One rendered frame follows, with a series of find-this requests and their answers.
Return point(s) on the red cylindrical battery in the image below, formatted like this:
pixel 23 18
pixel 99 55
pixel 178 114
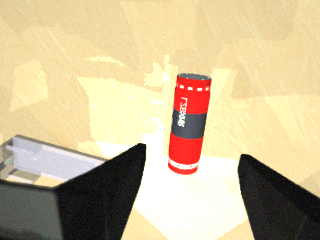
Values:
pixel 189 115

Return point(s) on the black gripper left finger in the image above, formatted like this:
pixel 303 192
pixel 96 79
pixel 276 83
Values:
pixel 95 205

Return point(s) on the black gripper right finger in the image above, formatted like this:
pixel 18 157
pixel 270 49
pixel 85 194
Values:
pixel 276 207

